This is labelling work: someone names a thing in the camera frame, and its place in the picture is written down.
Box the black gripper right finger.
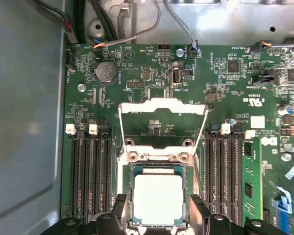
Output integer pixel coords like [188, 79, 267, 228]
[190, 194, 282, 235]

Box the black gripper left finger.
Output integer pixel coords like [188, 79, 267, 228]
[49, 194, 128, 235]

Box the thin metal locking lever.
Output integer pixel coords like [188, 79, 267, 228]
[192, 149, 207, 189]

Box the silver-topped CPU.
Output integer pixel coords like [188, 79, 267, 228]
[129, 163, 187, 227]

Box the metal socket cover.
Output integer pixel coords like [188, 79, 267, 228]
[118, 97, 209, 159]

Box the black RAM slot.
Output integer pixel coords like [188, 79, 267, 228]
[87, 123, 100, 220]
[230, 124, 244, 225]
[65, 123, 79, 220]
[99, 125, 114, 216]
[75, 130, 87, 220]
[217, 123, 232, 221]
[204, 124, 218, 221]

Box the CPU socket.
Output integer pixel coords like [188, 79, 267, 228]
[116, 145, 199, 235]

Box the blue expansion slot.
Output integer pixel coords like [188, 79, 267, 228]
[278, 207, 294, 235]

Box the installed RAM stick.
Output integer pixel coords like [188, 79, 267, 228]
[242, 129, 263, 221]

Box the white square sticker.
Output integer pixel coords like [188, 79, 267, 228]
[250, 116, 266, 130]

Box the green motherboard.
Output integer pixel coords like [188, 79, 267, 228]
[60, 44, 294, 235]

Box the internal USB port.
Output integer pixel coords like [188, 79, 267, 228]
[171, 67, 181, 88]

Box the grey plastic air shroud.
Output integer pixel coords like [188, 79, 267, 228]
[0, 0, 66, 235]

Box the round coin battery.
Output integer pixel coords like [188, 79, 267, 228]
[95, 60, 118, 83]

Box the grey braided wire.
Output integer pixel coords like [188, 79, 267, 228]
[93, 0, 162, 49]
[162, 0, 199, 49]
[247, 40, 294, 53]

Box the thick black cable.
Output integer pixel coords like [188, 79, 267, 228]
[90, 0, 118, 42]

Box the black cable with red wires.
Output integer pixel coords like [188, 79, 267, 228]
[35, 0, 79, 45]

